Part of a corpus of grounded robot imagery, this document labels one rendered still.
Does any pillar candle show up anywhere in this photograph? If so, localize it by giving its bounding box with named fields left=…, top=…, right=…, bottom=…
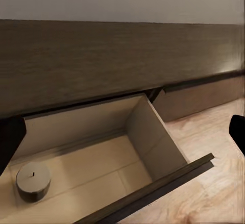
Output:
left=16, top=161, right=51, bottom=203

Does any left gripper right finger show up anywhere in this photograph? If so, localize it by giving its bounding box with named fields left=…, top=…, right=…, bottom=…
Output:
left=228, top=115, right=245, bottom=156

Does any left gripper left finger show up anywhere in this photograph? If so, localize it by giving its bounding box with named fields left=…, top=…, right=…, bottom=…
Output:
left=0, top=115, right=27, bottom=176

